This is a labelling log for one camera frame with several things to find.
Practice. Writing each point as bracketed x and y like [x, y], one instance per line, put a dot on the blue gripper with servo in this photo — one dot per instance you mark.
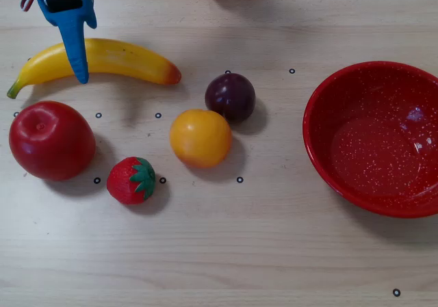
[63, 3]

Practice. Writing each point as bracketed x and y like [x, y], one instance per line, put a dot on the yellow toy banana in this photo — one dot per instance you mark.
[130, 62]

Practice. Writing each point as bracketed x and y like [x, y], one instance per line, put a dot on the red speckled enamel bowl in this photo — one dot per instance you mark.
[373, 160]

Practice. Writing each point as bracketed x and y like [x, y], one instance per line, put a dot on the red toy apple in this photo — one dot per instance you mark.
[51, 143]

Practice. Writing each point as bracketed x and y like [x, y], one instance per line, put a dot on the red toy strawberry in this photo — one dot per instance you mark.
[123, 184]

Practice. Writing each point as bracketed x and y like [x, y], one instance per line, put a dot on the orange yellow toy fruit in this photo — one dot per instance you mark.
[200, 139]

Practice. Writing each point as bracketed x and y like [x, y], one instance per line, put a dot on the dark purple toy plum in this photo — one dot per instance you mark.
[231, 96]

